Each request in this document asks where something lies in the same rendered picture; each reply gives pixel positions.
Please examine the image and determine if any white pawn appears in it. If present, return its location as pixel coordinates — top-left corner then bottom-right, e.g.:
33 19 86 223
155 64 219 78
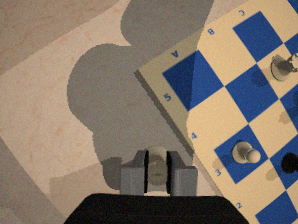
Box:
232 141 260 163

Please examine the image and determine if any blue and cream chessboard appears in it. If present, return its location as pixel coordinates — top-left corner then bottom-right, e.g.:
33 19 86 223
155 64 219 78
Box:
138 0 298 224

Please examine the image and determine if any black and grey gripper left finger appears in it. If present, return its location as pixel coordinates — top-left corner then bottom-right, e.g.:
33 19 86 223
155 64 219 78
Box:
120 150 149 196

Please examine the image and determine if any white chess rook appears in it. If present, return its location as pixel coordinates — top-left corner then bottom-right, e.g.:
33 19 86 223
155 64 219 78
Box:
271 53 298 81

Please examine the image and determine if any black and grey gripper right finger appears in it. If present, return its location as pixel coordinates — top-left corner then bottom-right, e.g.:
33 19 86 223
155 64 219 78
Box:
166 151 198 196

